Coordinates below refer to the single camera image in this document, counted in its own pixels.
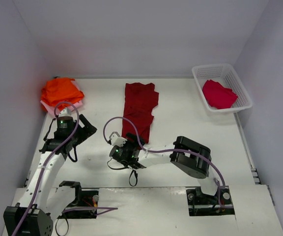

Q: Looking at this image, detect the dark red t shirt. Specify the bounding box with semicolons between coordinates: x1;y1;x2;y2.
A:
123;83;159;143

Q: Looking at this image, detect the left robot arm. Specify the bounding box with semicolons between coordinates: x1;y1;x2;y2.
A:
3;112;97;236

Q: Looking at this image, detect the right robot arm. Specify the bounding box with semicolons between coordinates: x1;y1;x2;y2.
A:
109;132;220;203

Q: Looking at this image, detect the red t shirt in basket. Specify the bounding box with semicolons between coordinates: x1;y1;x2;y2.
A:
202;80;238;109

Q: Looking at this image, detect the white plastic basket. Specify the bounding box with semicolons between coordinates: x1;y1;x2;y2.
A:
192;63;253;114

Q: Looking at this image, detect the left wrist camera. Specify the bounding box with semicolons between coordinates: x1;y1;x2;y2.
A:
58;108;71;118

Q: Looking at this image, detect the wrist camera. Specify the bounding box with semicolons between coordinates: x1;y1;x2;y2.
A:
58;108;71;118
109;132;127;148

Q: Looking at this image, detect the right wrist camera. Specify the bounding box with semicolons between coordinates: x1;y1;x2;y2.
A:
109;132;127;148

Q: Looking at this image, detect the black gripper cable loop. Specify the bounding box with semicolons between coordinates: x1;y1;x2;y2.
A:
128;169;139;187

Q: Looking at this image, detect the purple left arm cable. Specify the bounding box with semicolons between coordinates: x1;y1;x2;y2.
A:
11;102;119;236

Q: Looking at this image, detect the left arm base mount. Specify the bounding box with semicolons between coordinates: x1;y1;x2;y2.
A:
55;188;100;236

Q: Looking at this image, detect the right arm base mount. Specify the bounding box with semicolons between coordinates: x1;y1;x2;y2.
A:
186;187;235;217

